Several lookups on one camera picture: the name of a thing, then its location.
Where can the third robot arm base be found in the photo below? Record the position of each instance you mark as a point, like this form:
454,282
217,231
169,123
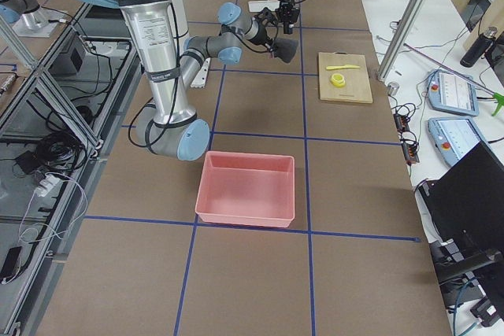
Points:
27,18

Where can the black water bottle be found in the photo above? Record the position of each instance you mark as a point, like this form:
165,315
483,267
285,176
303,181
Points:
483,43

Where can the white rack tray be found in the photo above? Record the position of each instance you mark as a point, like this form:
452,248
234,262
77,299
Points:
258,6

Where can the yellow lemon slices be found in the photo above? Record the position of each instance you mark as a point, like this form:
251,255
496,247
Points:
338,80

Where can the yellow plastic knife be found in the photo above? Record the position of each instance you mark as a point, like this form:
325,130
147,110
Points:
341,67

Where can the bamboo cutting board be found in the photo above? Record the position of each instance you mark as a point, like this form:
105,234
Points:
357,89

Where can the pink plastic bin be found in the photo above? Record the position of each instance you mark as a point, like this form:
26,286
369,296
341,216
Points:
251,189

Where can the upper teach pendant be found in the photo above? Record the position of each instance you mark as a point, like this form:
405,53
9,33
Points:
452,94

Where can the teach pendant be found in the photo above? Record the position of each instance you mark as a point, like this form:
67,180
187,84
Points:
454,136
452,94

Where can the grey power box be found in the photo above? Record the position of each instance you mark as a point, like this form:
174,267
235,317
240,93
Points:
70,59

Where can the lower teach pendant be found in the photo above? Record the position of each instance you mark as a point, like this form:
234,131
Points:
454,136

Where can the green spray bottle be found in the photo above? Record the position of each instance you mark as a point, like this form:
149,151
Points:
499,98

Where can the black monitor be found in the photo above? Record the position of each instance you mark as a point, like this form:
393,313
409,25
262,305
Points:
466,207

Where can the white power adapter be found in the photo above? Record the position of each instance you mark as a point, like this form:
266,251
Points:
46,185

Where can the black smartphone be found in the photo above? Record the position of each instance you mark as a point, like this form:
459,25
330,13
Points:
11,264

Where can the aluminium frame post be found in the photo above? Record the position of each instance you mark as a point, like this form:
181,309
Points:
406,23

